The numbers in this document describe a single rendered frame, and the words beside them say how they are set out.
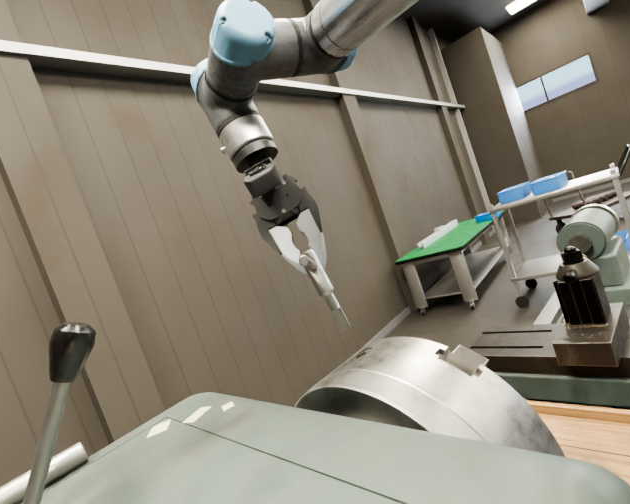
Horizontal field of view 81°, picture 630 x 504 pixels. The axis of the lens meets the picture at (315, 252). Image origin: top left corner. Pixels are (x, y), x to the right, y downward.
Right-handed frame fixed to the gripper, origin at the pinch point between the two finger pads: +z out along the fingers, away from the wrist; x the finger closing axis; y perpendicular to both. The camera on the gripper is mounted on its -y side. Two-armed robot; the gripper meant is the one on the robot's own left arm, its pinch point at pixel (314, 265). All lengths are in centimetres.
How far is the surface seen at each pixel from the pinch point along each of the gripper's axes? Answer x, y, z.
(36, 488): 25.7, -25.1, 6.7
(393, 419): -0.4, -15.3, 18.1
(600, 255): -78, 70, 35
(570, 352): -36, 27, 38
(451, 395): -6.6, -14.1, 19.1
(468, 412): -7.1, -15.3, 20.8
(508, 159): -455, 775, -60
